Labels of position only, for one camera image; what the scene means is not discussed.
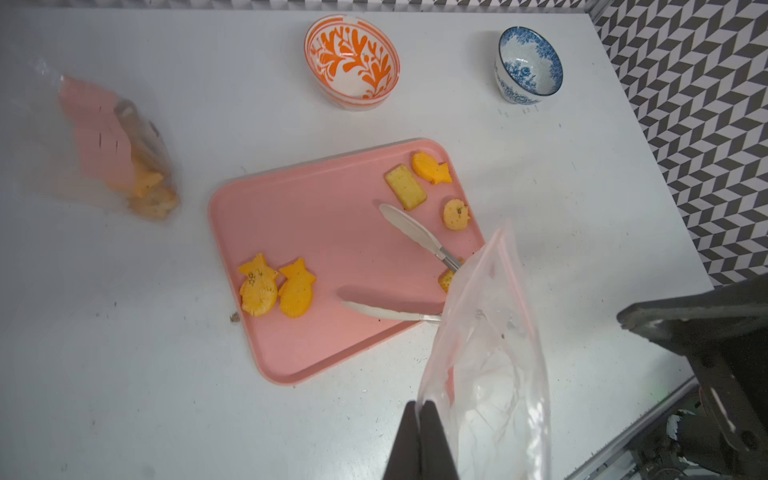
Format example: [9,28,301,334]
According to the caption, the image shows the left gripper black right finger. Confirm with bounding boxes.
[419,400,459,480]

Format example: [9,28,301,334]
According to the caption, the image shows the steel tongs with white tips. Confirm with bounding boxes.
[341,203,462,324]

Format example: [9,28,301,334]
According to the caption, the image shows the clear resealable bag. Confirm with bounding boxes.
[16,57,180,221]
[417,225,551,479]

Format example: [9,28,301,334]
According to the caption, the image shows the round cracker cookie right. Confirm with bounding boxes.
[442,198,471,231]

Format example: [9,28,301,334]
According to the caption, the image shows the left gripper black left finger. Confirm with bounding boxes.
[382,401,421,480]

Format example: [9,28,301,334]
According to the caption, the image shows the pink plastic tray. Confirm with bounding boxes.
[208,139,450,385]

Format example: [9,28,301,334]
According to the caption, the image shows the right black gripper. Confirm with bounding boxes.
[617,275,767,474]

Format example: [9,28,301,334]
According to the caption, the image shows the yellow duck cookie left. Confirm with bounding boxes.
[238,253,279,317]

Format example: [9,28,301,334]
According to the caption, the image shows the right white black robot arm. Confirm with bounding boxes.
[617,275,767,479]

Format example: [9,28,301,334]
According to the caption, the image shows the yellow duck cookie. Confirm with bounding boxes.
[238,253,279,317]
[278,257,316,318]

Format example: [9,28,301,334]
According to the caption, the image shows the yellow duck cookie right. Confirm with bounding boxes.
[278,257,316,318]

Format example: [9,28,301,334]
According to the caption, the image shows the aluminium front rail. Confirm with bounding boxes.
[566,377,699,480]

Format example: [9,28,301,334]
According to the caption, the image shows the square yellow cracker bottom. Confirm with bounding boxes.
[438,268,455,293]

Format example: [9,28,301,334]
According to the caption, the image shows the orange patterned small bowl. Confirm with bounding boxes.
[304,14,401,111]

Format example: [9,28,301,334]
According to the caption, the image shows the rectangular yellow biscuit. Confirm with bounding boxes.
[384,164,428,211]

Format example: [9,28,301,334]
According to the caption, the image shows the orange oval cookie top right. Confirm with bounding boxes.
[411,152,452,185]

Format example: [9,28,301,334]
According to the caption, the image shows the blue patterned small bowl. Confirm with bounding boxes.
[494,26,564,105]

